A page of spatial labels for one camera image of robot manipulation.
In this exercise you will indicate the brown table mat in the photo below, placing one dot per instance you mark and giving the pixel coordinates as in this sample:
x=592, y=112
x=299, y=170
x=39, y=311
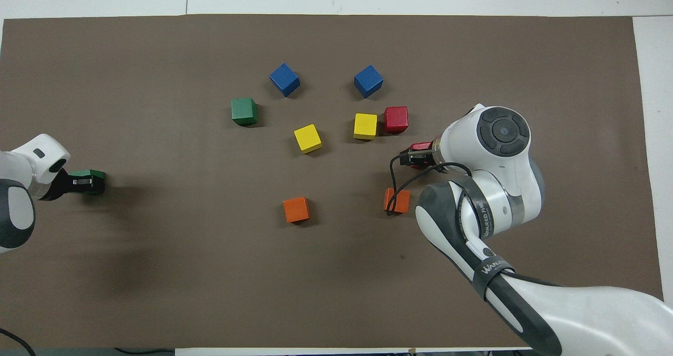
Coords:
x=210, y=282

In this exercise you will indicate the red wooden block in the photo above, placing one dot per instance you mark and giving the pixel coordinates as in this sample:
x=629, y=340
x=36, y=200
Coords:
x=420, y=145
x=395, y=119

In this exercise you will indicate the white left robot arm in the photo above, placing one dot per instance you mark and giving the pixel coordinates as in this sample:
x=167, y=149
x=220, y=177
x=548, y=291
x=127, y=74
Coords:
x=47, y=156

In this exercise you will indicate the yellow wooden block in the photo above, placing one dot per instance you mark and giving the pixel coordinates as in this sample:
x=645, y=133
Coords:
x=307, y=138
x=365, y=126

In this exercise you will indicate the blue wooden block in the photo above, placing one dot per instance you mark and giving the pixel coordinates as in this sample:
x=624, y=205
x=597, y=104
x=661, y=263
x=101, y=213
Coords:
x=368, y=81
x=284, y=79

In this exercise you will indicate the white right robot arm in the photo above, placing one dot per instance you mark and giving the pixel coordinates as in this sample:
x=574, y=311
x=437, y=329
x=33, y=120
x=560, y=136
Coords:
x=505, y=187

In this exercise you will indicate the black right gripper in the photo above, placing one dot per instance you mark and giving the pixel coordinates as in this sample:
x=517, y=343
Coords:
x=431, y=157

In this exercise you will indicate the orange wooden block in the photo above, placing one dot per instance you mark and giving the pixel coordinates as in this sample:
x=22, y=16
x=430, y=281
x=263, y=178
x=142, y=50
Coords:
x=402, y=201
x=296, y=209

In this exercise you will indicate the green wooden block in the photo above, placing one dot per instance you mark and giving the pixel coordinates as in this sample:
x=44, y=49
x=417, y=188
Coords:
x=244, y=111
x=84, y=172

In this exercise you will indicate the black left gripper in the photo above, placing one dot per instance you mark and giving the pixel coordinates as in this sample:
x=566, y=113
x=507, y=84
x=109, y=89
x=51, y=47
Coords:
x=60, y=185

